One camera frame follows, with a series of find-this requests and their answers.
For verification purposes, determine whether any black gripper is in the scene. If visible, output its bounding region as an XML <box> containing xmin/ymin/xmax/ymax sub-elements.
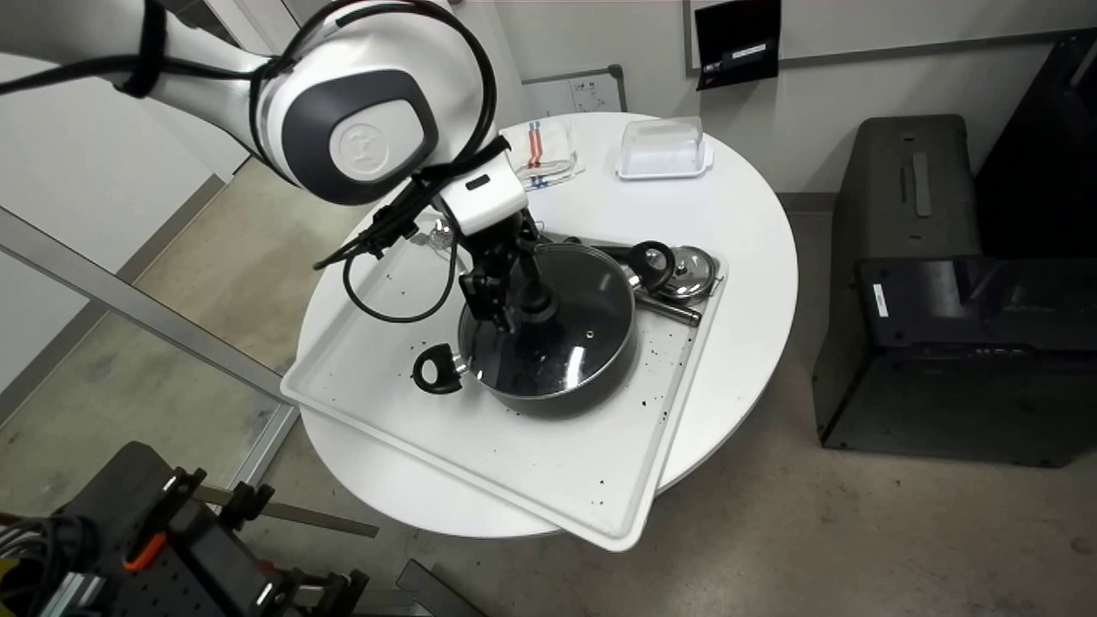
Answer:
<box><xmin>459</xmin><ymin>215</ymin><xmax>554</xmax><ymax>325</ymax></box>

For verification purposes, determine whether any glass pot lid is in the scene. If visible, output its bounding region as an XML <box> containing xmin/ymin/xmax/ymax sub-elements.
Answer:
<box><xmin>457</xmin><ymin>244</ymin><xmax>634</xmax><ymax>400</ymax></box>

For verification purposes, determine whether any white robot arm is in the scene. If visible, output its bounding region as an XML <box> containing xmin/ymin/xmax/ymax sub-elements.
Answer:
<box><xmin>0</xmin><ymin>0</ymin><xmax>534</xmax><ymax>325</ymax></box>

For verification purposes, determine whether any black cooking pot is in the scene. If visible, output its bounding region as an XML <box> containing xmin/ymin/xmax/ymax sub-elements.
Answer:
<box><xmin>410</xmin><ymin>244</ymin><xmax>637</xmax><ymax>416</ymax></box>

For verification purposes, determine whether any white plastic tray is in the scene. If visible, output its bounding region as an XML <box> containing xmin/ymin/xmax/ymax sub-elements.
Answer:
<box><xmin>280</xmin><ymin>238</ymin><xmax>721</xmax><ymax>551</ymax></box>

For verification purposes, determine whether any clear plastic butter dish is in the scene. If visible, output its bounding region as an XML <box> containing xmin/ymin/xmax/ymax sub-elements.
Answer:
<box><xmin>615</xmin><ymin>121</ymin><xmax>713</xmax><ymax>183</ymax></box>

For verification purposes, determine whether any round white table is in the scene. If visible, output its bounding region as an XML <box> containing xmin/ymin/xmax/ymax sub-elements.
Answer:
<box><xmin>280</xmin><ymin>112</ymin><xmax>798</xmax><ymax>551</ymax></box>

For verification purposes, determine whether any black storage case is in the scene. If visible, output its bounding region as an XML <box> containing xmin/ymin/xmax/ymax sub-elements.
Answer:
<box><xmin>812</xmin><ymin>31</ymin><xmax>1097</xmax><ymax>466</ymax></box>

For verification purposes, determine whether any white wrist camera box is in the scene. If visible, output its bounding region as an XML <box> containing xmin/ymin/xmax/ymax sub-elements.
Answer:
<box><xmin>442</xmin><ymin>162</ymin><xmax>528</xmax><ymax>238</ymax></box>

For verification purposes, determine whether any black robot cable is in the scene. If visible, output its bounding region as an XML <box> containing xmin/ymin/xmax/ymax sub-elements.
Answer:
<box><xmin>313</xmin><ymin>135</ymin><xmax>514</xmax><ymax>328</ymax></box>

